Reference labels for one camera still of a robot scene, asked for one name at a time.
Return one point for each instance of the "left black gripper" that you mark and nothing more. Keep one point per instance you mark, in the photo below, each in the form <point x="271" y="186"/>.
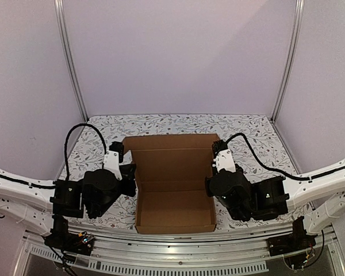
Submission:
<point x="129" y="173"/>

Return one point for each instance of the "brown cardboard box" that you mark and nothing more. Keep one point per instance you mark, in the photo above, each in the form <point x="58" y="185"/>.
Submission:
<point x="171" y="171"/>

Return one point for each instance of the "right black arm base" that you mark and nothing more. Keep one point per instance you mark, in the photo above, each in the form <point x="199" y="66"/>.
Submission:
<point x="295" y="241"/>

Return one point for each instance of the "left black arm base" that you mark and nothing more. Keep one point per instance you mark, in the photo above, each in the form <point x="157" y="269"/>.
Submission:
<point x="60" y="238"/>

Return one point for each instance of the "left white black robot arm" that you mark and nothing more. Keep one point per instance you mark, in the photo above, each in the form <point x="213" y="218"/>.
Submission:
<point x="43" y="207"/>

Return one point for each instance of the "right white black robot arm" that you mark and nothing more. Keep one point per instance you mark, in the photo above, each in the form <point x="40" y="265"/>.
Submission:
<point x="273" y="197"/>

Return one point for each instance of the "floral patterned table mat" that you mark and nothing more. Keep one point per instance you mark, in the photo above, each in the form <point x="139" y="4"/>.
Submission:
<point x="86" y="154"/>

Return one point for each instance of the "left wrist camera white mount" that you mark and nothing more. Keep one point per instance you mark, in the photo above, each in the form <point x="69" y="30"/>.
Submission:
<point x="112" y="159"/>

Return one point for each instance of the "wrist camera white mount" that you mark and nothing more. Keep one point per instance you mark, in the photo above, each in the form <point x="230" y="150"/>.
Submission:
<point x="112" y="159"/>
<point x="222" y="158"/>

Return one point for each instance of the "aluminium front rail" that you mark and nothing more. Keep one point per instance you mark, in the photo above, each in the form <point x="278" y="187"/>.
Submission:
<point x="233" y="249"/>

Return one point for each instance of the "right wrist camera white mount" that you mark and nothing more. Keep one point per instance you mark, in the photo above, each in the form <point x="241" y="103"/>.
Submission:
<point x="222" y="158"/>

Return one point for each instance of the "left aluminium frame post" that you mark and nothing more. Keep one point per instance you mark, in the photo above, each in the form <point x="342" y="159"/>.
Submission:
<point x="65" y="41"/>

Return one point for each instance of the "aluminium frame post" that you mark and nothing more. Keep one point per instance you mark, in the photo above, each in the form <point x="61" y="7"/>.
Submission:
<point x="65" y="41"/>
<point x="295" y="33"/>

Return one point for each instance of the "right aluminium frame post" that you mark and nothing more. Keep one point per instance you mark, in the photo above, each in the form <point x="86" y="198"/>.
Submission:
<point x="295" y="33"/>

